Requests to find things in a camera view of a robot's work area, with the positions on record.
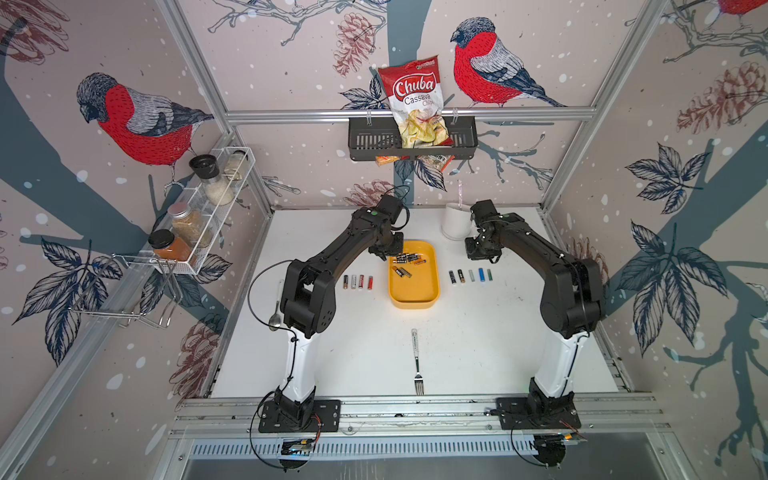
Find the aluminium frame corner post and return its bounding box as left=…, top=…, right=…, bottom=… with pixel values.
left=152, top=0, right=274, bottom=214

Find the yellow plastic storage box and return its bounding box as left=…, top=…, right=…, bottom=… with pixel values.
left=388, top=240, right=440, bottom=310

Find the Chuba cassava chips bag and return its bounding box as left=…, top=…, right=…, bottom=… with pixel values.
left=377, top=56, right=454, bottom=149

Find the aluminium front rail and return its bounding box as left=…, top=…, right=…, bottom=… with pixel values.
left=167, top=392, right=672, bottom=439

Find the orange spice jar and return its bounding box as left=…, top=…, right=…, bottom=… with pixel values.
left=148, top=229, right=193, bottom=262

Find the silver fork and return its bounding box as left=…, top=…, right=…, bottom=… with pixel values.
left=411, top=329, right=425, bottom=396

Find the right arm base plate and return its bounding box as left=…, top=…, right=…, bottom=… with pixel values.
left=494, top=395, right=582, bottom=430

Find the black lid spice jar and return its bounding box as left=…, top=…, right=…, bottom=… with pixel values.
left=189, top=154, right=235, bottom=206

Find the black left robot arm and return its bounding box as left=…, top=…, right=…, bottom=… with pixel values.
left=274, top=194, right=404, bottom=425

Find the silver lid spice jar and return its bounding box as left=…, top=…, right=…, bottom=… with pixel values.
left=167, top=202, right=213, bottom=248

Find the black wire basket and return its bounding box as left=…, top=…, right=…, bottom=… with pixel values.
left=348, top=116, right=479, bottom=161

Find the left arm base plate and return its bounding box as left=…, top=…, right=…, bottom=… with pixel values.
left=258, top=399, right=341, bottom=433

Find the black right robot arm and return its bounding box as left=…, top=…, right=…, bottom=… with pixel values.
left=465, top=200, right=605, bottom=421

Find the white cup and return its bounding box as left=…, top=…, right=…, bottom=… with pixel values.
left=440, top=203, right=472, bottom=241

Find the silver spoon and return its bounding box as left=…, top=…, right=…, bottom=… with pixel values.
left=268, top=280, right=284, bottom=332

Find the white wire spice rack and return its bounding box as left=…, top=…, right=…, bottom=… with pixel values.
left=116, top=146, right=255, bottom=276

